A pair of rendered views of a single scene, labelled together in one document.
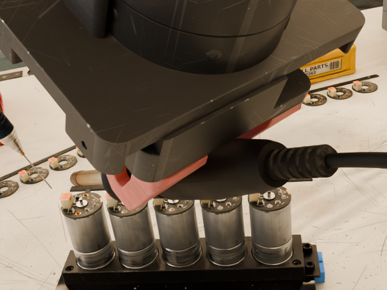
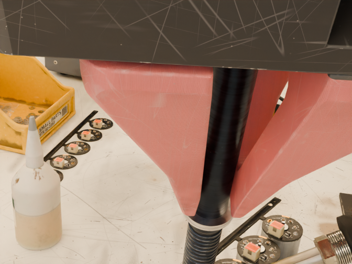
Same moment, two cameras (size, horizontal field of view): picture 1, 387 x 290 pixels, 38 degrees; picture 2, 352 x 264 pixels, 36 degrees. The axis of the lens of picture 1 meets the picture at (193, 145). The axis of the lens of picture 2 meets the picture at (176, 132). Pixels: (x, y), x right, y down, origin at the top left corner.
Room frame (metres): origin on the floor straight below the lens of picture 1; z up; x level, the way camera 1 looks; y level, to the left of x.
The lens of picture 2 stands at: (0.20, 0.23, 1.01)
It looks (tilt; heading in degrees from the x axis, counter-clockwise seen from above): 28 degrees down; 298
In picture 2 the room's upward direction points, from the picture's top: 4 degrees clockwise
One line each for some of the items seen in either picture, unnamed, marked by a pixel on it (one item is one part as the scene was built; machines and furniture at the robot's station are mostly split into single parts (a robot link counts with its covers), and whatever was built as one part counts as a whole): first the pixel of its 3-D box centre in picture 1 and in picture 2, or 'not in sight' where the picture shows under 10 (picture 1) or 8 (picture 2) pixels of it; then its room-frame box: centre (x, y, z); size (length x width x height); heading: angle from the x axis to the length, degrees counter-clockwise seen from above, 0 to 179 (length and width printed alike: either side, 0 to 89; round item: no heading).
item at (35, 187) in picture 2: not in sight; (35, 179); (0.43, 0.00, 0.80); 0.03 x 0.03 x 0.10
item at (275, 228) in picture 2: (255, 192); (277, 228); (0.26, -0.03, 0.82); 0.01 x 0.01 x 0.01; 81
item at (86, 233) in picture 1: (90, 235); not in sight; (0.28, 0.07, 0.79); 0.02 x 0.02 x 0.05
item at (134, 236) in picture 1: (133, 234); not in sight; (0.27, 0.04, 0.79); 0.02 x 0.02 x 0.05
